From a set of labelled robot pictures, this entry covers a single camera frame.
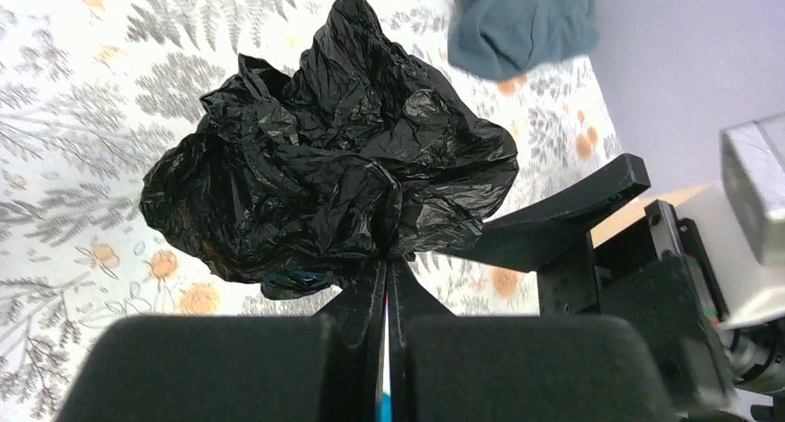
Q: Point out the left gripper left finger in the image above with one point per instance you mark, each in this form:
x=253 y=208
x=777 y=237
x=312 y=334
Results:
x=324 y=367

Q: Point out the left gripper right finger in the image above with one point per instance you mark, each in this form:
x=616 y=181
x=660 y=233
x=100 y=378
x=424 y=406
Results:
x=515 y=368

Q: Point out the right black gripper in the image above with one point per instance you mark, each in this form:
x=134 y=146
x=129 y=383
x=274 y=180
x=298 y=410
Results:
x=655 y=274

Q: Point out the black trash bag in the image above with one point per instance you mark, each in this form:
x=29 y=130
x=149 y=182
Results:
x=294 y=182

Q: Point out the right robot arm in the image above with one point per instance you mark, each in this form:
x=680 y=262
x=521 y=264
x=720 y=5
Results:
x=753 y=331

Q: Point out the dark teal crumpled cloth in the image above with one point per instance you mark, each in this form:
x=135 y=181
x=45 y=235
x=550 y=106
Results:
x=497 y=40

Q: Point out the floral patterned table mat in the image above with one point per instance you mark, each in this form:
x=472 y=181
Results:
x=94 y=92

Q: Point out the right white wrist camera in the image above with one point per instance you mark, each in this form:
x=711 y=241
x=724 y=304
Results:
x=752 y=165

